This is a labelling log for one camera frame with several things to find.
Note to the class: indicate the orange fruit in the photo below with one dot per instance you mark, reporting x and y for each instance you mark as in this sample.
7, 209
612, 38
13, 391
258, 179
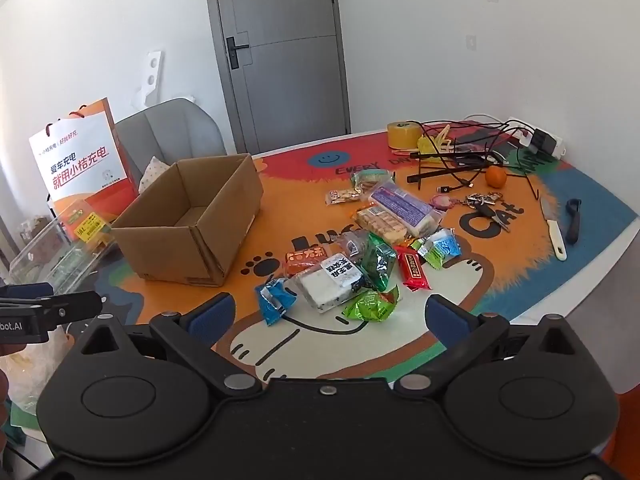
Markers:
496, 177

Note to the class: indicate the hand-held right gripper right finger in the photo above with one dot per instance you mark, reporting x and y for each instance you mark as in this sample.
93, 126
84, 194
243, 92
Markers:
441, 316

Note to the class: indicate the brown cardboard box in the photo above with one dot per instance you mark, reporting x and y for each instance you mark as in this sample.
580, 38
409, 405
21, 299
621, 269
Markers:
160, 240

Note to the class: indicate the dark flat object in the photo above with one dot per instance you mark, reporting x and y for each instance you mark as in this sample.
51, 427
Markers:
482, 137

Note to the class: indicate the dark green snack packet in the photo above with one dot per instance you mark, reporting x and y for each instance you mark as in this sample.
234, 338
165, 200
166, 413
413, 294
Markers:
378, 262

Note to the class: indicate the white black labelled snack packet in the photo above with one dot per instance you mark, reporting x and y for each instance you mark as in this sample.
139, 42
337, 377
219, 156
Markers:
330, 280

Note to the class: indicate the purple and white snack packet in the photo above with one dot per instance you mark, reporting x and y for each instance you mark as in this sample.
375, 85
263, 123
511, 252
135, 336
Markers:
405, 206

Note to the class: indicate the black peeler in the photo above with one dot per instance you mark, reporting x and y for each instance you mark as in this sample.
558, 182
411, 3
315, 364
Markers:
574, 222

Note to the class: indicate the dark brown snack packet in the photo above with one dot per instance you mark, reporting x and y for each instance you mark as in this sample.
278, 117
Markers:
354, 246

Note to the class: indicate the grey chair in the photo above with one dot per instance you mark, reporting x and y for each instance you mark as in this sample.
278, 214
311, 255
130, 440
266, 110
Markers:
170, 130

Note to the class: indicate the bunch of keys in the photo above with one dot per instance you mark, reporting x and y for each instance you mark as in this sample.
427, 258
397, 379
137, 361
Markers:
484, 207

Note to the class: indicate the bright green snack packet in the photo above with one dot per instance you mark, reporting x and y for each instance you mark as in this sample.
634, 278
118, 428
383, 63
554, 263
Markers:
370, 305

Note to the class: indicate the clear plastic container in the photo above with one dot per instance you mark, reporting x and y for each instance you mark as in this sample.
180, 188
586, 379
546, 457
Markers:
55, 255

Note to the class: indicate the orange snack packet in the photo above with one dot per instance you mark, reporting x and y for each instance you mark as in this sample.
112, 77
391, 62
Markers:
305, 259

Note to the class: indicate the green and blue snack packet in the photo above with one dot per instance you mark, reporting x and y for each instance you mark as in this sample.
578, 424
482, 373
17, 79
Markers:
442, 249

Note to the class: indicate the patterned cushion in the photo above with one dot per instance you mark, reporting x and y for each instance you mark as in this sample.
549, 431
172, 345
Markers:
154, 172

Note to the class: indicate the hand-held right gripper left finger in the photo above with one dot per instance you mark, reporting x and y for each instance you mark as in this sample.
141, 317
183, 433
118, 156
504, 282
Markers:
216, 312

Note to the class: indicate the grey door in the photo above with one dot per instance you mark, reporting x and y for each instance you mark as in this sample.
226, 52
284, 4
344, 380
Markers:
280, 60

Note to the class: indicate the yellow tape roll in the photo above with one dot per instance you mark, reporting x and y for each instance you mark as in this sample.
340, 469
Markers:
402, 135

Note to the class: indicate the orange and white paper bag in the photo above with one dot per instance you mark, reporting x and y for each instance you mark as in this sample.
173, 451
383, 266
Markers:
80, 160

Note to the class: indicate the pale green snack packet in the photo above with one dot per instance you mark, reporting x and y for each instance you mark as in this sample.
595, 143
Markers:
372, 180

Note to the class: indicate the red snack packet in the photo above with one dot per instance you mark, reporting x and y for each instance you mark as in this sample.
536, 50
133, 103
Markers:
413, 269

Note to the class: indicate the printed cartoon table mat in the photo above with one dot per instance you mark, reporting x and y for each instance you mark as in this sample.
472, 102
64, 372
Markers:
310, 195

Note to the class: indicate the white power strip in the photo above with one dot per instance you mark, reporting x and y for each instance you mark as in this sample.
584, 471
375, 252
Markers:
562, 147

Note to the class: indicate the clear cracker packet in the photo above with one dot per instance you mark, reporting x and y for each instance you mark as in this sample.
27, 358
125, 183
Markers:
382, 224

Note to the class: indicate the white wall bracket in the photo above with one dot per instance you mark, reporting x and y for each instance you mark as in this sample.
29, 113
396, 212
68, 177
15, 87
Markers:
151, 72

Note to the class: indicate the clear plastic bag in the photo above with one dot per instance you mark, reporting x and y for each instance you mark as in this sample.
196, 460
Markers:
35, 370

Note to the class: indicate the black charger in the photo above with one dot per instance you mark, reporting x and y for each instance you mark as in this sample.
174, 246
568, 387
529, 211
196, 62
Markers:
544, 141

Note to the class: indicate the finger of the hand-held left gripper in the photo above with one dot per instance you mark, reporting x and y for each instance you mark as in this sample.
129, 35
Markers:
75, 305
25, 292

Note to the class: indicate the yellow plastic bag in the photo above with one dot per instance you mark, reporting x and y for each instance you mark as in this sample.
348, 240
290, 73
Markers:
426, 146

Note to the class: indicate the clear nut bar packet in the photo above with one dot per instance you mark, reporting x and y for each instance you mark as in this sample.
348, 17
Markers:
344, 196

